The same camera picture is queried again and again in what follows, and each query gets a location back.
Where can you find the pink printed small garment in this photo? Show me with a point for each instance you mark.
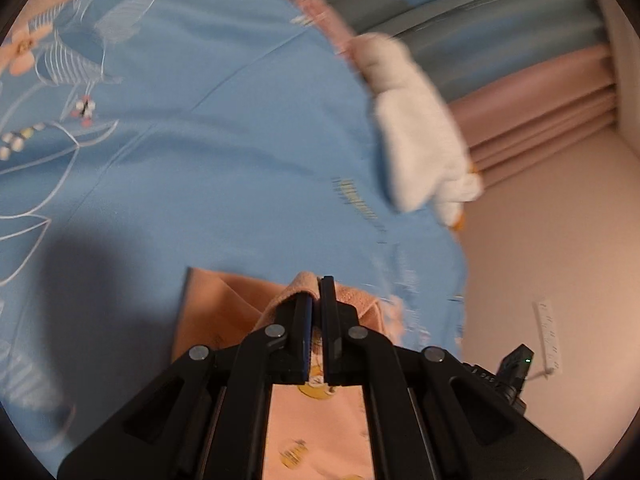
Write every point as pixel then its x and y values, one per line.
pixel 315 431

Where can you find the pink curtain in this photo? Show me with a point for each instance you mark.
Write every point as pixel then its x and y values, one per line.
pixel 522 119

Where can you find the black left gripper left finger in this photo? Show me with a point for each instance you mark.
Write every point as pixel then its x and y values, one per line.
pixel 290 359

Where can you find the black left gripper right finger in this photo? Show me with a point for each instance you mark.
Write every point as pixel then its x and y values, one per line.
pixel 338 354

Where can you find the blue floral bed sheet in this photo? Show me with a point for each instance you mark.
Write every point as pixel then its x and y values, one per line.
pixel 148 137

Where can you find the blue grey curtain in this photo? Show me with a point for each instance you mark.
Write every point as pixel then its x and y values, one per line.
pixel 464 45

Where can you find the white plush duck toy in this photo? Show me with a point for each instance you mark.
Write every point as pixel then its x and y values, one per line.
pixel 427 159

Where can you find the white power strip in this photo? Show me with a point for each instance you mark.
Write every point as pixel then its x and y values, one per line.
pixel 549 338

